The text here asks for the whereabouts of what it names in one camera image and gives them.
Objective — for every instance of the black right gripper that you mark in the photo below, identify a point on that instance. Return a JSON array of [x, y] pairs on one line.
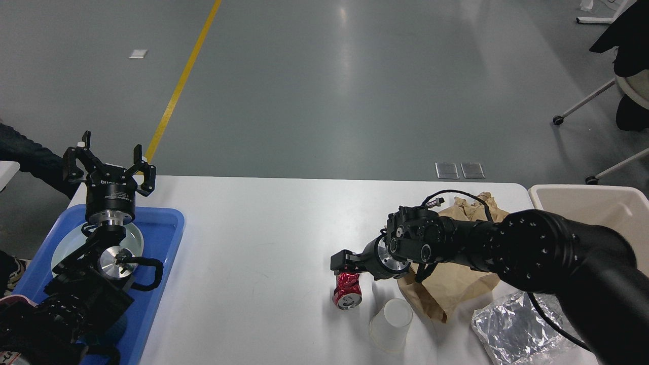
[[375, 260]]

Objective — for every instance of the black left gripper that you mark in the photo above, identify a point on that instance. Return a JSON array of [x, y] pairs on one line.
[[111, 194]]

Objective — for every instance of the crushed red soda can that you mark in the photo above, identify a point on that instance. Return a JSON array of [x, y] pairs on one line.
[[347, 294]]

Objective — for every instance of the mint green plate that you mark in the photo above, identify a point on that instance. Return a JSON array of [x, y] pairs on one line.
[[132, 243]]

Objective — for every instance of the dark teal mug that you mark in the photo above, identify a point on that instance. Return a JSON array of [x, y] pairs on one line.
[[113, 334]]

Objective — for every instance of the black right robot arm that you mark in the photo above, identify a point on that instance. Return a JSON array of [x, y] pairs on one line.
[[592, 270]]

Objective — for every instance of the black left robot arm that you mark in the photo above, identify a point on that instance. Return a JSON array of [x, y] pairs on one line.
[[89, 290]]

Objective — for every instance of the white paper cup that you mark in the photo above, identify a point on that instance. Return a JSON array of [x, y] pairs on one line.
[[388, 329]]

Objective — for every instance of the seated person beige sweater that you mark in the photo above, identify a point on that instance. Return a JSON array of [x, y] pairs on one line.
[[38, 161]]

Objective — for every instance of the brown paper bag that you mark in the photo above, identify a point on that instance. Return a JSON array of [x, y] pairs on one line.
[[439, 295]]

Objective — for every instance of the white side table corner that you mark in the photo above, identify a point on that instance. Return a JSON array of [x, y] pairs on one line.
[[8, 170]]

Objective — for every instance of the left silver floor plate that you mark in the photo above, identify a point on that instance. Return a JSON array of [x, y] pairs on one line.
[[446, 170]]

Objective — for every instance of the silver floor plate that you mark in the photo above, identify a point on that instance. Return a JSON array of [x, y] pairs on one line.
[[472, 170], [446, 170]]

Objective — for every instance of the right silver floor plate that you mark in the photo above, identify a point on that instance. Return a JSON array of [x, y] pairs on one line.
[[472, 170]]

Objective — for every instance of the pink mug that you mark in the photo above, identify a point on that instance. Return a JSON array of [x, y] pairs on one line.
[[16, 303]]

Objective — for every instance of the crumpled silver foil bag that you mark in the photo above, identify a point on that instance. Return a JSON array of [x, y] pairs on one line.
[[523, 328]]

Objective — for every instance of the beige plastic bin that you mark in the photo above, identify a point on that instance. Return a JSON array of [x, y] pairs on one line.
[[623, 209]]

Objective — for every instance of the office chair with black coat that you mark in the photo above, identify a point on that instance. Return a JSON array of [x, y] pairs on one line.
[[628, 35]]

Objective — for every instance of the white table leg base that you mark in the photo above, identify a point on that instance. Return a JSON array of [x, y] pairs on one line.
[[614, 9]]

